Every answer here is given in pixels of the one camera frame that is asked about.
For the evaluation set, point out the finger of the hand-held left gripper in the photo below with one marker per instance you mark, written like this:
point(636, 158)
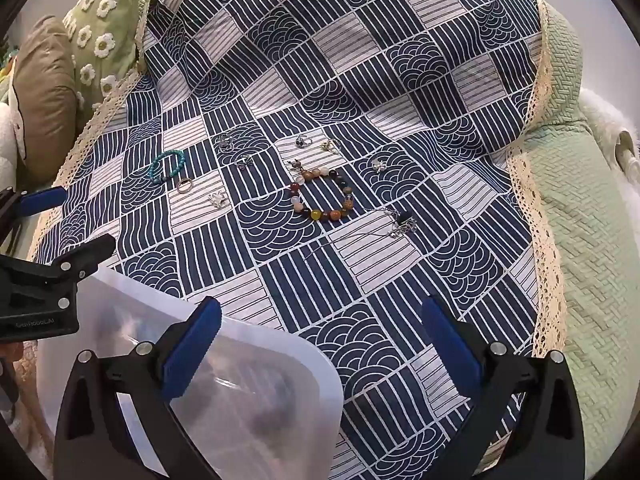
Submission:
point(42, 201)
point(95, 250)

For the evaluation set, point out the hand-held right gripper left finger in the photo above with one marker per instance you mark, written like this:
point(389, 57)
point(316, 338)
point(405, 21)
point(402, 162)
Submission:
point(192, 347)

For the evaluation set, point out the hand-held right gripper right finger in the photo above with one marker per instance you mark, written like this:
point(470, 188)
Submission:
point(450, 350)

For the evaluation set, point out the translucent white plastic container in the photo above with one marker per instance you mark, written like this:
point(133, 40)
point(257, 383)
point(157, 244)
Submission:
point(260, 410)

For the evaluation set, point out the silver flower charm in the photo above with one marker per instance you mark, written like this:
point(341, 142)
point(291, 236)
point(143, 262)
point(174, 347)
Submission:
point(217, 200)

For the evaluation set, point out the white plush toy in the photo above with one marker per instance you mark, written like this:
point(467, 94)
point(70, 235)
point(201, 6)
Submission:
point(7, 145)

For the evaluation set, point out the brown pillow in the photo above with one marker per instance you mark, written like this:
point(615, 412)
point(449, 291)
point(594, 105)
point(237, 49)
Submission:
point(45, 95)

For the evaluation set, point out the green daisy pillow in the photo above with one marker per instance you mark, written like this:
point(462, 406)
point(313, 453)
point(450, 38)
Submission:
point(100, 25)

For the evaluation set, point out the white fluffy blanket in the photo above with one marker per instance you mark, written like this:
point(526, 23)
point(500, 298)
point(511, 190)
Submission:
point(605, 115)

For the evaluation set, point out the navy white patterned cloth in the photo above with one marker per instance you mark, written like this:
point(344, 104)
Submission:
point(350, 85)

